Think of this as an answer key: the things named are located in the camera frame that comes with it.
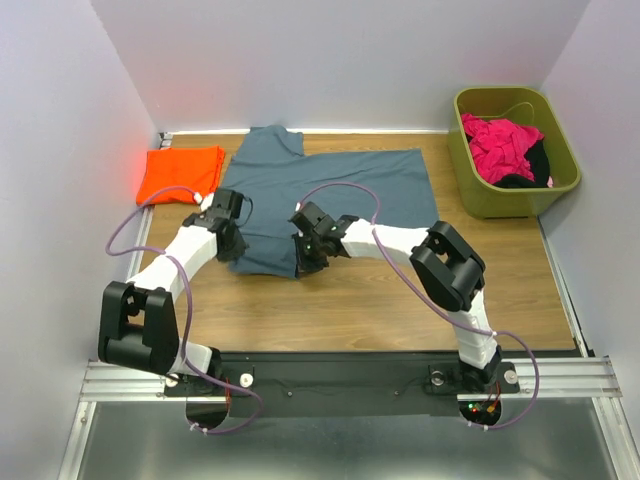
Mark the aluminium extrusion rail frame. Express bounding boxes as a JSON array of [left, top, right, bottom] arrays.
[[57, 132, 640, 480]]

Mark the blue-grey t-shirt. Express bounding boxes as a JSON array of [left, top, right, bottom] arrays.
[[221, 126, 439, 278]]

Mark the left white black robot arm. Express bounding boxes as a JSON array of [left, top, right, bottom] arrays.
[[98, 187, 252, 394]]

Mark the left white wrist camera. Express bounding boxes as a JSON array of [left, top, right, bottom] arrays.
[[193, 193, 214, 211]]

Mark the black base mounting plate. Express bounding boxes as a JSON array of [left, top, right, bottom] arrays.
[[164, 351, 520, 419]]

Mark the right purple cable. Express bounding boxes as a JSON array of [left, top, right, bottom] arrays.
[[294, 181, 541, 432]]

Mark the folded orange t-shirt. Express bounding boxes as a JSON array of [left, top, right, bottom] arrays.
[[136, 146, 226, 205]]

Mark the crumpled black t-shirt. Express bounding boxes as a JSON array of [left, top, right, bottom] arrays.
[[495, 140, 554, 189]]

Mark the crumpled pink t-shirt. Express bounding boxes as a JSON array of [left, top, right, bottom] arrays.
[[461, 113, 544, 186]]

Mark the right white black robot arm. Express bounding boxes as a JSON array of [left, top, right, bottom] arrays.
[[290, 202, 502, 392]]

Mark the olive green plastic bin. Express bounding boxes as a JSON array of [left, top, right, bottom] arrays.
[[448, 86, 581, 219]]

